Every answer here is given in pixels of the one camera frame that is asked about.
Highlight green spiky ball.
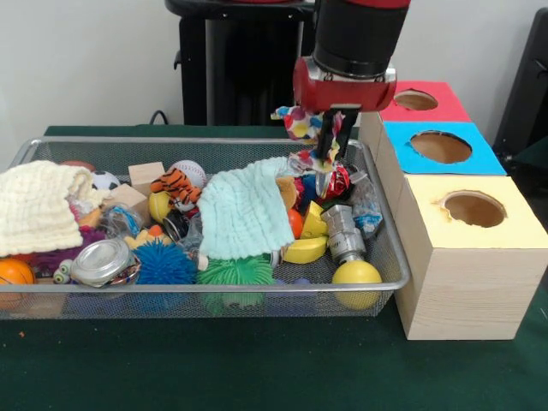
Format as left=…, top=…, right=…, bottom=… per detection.
left=195, top=254, right=277, bottom=313

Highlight white baseball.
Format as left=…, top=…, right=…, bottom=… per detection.
left=167, top=159, right=207, bottom=189

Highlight dark green table cloth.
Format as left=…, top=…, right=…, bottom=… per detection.
left=511, top=139, right=548, bottom=196
left=0, top=124, right=548, bottom=411

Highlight wooden box with three holes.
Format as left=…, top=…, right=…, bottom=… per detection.
left=358, top=80, right=548, bottom=342

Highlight blue spiky ball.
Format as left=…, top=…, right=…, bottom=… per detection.
left=133, top=238, right=199, bottom=287

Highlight yellow ball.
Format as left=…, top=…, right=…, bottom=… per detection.
left=331, top=259, right=384, bottom=310

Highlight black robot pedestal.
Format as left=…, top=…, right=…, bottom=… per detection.
left=164, top=0, right=326, bottom=128

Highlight tiger plush toy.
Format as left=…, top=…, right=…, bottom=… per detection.
left=149, top=167, right=203, bottom=214

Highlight small soccer ball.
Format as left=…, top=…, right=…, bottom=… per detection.
left=90, top=170, right=122, bottom=192

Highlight orange basketball toy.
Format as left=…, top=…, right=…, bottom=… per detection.
left=0, top=258, right=38, bottom=309

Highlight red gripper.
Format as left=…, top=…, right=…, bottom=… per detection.
left=292, top=56, right=398, bottom=166

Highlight crushed silver can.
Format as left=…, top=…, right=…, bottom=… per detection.
left=70, top=238, right=142, bottom=289

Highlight mint green cloth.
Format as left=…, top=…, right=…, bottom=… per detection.
left=195, top=156, right=296, bottom=260

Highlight colourful patterned cloth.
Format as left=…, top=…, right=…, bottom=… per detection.
left=270, top=104, right=350, bottom=175

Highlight cream knitted cloth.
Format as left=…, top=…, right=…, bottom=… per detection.
left=0, top=160, right=111, bottom=258

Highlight silver mesh bin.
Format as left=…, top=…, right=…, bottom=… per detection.
left=0, top=135, right=412, bottom=321

